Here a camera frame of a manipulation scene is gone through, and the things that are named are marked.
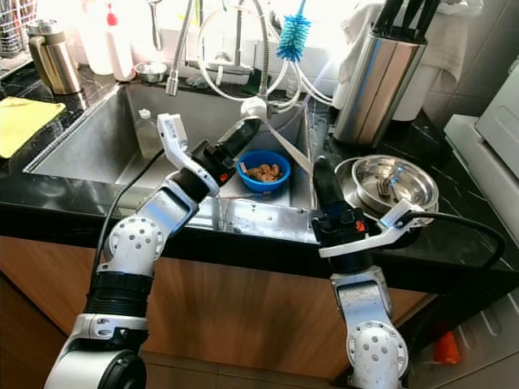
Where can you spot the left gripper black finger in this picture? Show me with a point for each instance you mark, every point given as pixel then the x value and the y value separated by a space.
pixel 248 143
pixel 240 136

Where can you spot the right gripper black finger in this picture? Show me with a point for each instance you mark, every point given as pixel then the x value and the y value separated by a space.
pixel 339 190
pixel 322 186

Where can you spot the white-headed grey utensil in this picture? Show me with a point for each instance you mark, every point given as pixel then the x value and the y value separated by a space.
pixel 254 108

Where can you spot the stainless steel kitchen sink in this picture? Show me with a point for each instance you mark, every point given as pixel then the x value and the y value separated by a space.
pixel 97 146

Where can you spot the brown fried food pieces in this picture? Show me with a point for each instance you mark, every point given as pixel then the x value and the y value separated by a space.
pixel 263 172

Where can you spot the blue plastic bowl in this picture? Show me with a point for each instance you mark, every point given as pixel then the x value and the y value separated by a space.
pixel 280 178

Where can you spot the white soap tray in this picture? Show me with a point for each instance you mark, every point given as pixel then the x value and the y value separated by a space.
pixel 215 71

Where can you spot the clear plastic bottle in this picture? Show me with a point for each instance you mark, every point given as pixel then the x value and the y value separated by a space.
pixel 144 138

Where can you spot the steel gooseneck faucet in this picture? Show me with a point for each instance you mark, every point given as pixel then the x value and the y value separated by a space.
pixel 264 57

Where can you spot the flexible steel spray faucet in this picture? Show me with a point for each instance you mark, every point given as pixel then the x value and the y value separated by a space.
pixel 178 69

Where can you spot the stainless steel knife block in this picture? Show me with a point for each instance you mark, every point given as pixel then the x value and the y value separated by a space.
pixel 373 89

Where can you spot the small steel condiment bowl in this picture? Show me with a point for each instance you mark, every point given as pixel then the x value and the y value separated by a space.
pixel 151 73

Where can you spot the blue bottle brush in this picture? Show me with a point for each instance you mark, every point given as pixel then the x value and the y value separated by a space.
pixel 293 39

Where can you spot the wooden base cabinet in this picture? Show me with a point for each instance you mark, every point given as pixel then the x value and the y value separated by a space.
pixel 251 316

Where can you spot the hanging steel ladle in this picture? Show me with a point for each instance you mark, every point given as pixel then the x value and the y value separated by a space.
pixel 156 28

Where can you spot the white squeeze bottle red cap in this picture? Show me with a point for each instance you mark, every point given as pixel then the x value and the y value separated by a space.
pixel 119 53

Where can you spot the white appliance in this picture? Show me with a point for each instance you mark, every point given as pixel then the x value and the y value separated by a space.
pixel 486 154

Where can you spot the orange object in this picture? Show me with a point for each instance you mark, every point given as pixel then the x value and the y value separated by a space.
pixel 446 348

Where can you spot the large white plastic bottle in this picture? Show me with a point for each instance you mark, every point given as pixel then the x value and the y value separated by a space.
pixel 95 44

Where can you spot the yellow cleaning cloth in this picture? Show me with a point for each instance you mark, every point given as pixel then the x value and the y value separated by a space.
pixel 28 126

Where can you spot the gold steel thermos jug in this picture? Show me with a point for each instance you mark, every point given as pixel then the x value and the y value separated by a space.
pixel 61 69

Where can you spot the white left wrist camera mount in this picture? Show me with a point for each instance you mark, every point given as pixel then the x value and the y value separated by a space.
pixel 172 138

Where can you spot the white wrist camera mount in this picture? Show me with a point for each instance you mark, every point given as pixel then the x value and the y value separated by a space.
pixel 393 220
pixel 172 138

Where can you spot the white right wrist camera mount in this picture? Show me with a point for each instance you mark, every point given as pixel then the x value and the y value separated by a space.
pixel 393 220

